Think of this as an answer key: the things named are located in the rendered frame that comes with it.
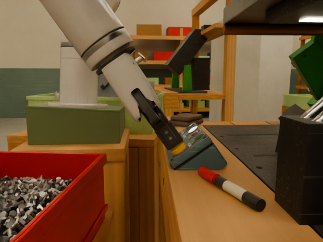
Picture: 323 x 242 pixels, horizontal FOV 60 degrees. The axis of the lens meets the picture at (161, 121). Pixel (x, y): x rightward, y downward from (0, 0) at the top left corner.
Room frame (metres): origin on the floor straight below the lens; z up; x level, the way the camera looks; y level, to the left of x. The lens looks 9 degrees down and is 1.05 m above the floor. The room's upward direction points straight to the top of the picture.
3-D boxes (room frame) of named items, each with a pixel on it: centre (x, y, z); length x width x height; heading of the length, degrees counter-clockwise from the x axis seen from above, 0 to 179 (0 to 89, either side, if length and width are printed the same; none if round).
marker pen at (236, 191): (0.36, -0.09, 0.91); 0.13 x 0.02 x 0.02; 23
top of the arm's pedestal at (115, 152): (0.93, 0.28, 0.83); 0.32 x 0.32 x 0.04; 4
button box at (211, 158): (0.52, -0.06, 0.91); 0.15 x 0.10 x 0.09; 2
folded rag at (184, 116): (0.90, -0.08, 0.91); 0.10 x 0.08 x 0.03; 143
